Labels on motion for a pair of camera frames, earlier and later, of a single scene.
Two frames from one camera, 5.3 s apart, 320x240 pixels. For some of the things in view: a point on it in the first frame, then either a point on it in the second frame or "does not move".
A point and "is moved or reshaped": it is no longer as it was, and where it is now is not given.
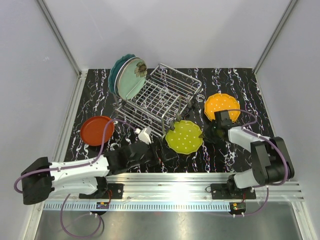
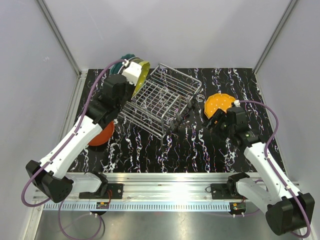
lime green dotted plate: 185,138 → 144,71
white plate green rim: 116,90 is moved or reshaped
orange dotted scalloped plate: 222,102 does not move
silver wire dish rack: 166,94 does not move
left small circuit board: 102,205 does not move
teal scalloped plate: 114,69 does not move
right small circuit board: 237,207 does not move
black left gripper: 156,156 → 132,87
